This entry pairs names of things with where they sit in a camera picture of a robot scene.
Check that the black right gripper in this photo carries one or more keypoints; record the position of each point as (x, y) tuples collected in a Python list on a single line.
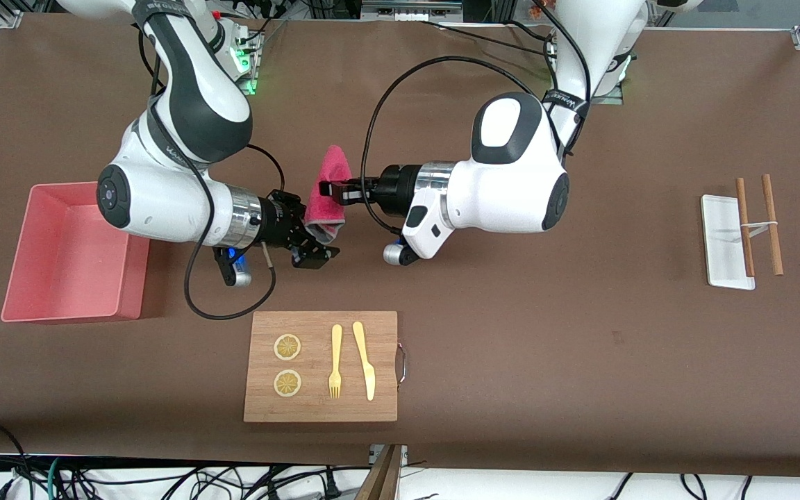
[(278, 221)]

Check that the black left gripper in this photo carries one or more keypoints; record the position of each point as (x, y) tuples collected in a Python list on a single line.
[(398, 185)]

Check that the pink cloth with grey edge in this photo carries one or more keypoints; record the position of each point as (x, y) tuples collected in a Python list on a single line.
[(330, 173)]

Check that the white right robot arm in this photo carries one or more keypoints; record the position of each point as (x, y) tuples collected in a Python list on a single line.
[(164, 201)]

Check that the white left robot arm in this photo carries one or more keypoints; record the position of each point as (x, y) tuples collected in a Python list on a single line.
[(511, 187)]

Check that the thin grey metal rod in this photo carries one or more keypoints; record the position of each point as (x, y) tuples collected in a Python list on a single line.
[(267, 255)]

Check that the yellow lemon slice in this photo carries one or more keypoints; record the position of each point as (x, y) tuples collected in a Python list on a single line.
[(287, 347), (287, 383)]

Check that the yellow plastic fork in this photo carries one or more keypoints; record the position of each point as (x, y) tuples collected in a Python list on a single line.
[(336, 347)]

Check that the yellow plastic knife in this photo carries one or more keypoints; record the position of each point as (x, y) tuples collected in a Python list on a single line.
[(369, 378)]

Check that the wooden cutting board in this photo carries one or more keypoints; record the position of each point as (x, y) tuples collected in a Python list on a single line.
[(317, 410)]

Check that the pink plastic bin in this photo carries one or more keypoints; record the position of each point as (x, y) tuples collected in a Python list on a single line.
[(73, 264)]

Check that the black power plug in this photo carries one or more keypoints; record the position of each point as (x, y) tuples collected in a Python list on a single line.
[(331, 489)]

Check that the brown wooden stand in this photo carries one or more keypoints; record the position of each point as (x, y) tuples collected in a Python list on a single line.
[(382, 482)]

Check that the white rectangular tray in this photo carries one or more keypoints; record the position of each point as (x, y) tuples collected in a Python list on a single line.
[(719, 243)]

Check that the white rubber band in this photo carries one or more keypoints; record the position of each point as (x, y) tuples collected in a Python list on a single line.
[(761, 225)]

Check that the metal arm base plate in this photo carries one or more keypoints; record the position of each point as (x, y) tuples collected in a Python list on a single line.
[(251, 62), (612, 99)]

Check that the small metal table bracket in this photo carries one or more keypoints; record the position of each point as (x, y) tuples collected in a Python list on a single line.
[(374, 455)]

